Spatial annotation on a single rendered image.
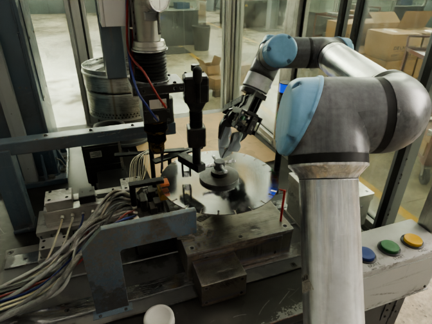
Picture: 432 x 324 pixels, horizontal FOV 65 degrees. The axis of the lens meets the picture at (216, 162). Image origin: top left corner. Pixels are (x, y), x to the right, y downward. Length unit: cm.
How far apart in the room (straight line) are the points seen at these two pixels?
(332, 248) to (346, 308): 8
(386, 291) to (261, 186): 39
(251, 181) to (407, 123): 51
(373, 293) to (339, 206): 45
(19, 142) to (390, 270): 98
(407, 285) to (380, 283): 10
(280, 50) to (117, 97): 80
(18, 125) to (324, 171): 106
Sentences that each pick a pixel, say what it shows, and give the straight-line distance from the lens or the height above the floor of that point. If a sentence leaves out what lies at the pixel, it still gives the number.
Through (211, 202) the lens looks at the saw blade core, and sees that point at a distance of 86.
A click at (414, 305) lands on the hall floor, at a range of 211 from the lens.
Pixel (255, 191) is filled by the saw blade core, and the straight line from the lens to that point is 90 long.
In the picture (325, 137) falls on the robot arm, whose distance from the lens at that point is 48.
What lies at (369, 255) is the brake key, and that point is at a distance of 86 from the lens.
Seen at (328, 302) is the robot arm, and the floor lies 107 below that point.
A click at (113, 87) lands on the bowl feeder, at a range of 144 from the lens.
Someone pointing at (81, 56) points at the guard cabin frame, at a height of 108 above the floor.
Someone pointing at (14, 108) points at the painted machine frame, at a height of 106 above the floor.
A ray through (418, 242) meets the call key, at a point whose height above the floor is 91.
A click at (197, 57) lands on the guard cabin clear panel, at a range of 195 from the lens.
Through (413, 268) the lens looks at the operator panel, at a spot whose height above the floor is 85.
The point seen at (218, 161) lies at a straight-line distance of 92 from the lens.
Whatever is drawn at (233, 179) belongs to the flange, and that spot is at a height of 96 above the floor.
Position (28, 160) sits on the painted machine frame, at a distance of 138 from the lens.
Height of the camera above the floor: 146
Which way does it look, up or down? 29 degrees down
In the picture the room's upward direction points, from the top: 1 degrees clockwise
